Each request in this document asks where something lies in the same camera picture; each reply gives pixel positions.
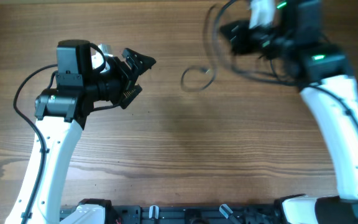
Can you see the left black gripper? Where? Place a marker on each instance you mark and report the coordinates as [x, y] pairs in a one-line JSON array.
[[137, 70]]

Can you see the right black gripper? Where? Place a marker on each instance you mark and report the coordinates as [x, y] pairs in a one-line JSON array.
[[241, 43]]

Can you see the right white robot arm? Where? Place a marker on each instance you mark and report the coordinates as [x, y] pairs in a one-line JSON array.
[[291, 31]]

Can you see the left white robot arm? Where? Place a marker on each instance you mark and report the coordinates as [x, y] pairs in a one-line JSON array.
[[85, 74]]

